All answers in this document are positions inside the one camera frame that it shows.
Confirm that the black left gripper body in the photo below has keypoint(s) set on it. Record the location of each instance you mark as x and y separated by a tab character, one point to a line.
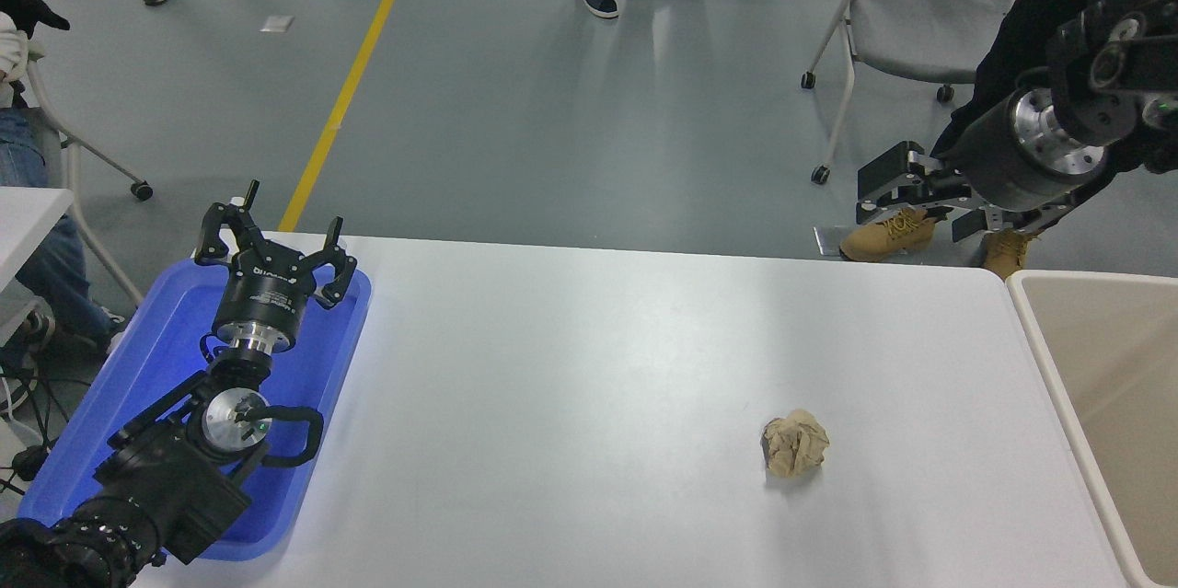
262	298

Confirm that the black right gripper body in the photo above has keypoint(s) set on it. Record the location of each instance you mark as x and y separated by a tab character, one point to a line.
998	165

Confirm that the blue plastic tray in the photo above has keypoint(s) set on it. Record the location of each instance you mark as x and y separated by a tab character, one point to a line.
166	349

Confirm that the white-framed chair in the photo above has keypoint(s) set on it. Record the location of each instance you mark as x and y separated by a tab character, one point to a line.
74	165

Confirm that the white side table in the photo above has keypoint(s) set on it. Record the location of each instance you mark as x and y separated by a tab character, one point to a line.
23	220

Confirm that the crumpled tan paper ball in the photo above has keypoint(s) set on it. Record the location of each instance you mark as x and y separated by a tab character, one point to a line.
796	445

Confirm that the large pale bin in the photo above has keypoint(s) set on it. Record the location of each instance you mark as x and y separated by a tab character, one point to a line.
1118	367

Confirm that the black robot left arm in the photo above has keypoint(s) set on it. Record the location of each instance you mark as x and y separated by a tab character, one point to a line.
175	487

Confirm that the grey office chair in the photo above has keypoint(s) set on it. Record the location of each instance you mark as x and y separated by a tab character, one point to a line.
911	27

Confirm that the grey floor sheet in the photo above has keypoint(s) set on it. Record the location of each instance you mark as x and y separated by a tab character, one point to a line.
826	243

